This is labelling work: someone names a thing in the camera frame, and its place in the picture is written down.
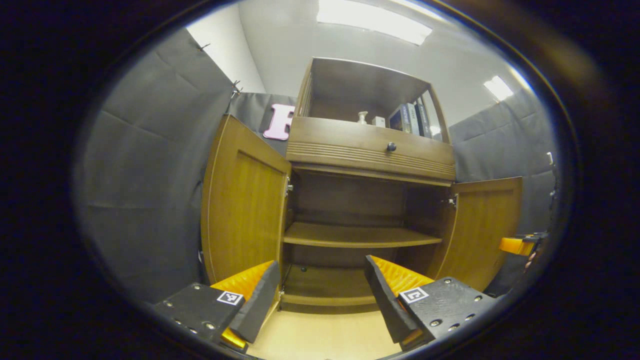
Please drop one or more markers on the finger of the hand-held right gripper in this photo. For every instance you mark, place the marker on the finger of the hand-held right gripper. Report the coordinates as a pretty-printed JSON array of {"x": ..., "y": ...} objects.
[{"x": 512, "y": 246}]

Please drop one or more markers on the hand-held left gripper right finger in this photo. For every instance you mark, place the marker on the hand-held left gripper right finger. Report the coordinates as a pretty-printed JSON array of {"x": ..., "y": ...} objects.
[{"x": 382, "y": 300}]

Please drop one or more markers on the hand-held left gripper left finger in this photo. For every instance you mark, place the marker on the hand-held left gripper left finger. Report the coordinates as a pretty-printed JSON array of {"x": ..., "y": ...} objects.
[{"x": 260, "y": 305}]

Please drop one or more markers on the wooden cabinet door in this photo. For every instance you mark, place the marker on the wooden cabinet door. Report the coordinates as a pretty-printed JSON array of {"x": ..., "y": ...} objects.
[
  {"x": 485, "y": 225},
  {"x": 245, "y": 210}
]

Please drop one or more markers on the small ceiling light panel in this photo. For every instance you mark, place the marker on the small ceiling light panel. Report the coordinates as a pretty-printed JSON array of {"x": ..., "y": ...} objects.
[{"x": 498, "y": 88}]

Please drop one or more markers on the light grey book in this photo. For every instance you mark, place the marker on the light grey book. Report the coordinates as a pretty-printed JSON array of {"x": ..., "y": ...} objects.
[{"x": 413, "y": 118}]

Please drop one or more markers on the wooden drawer with black knob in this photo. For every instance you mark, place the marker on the wooden drawer with black knob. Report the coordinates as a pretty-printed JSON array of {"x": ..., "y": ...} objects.
[{"x": 340, "y": 142}]

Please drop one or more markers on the dark blue book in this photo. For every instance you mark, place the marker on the dark blue book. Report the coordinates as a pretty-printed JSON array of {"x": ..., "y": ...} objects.
[{"x": 400, "y": 119}]

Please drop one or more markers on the black backdrop cloth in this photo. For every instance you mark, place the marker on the black backdrop cloth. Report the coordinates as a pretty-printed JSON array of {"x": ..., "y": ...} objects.
[{"x": 145, "y": 175}]

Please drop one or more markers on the small white box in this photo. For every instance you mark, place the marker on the small white box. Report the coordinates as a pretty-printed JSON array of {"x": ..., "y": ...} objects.
[{"x": 378, "y": 121}]

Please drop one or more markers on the white pump bottle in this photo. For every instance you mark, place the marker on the white pump bottle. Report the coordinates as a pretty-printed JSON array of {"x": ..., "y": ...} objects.
[{"x": 362, "y": 118}]

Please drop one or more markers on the large ceiling light panel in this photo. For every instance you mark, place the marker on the large ceiling light panel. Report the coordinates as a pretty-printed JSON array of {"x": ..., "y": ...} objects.
[{"x": 372, "y": 20}]

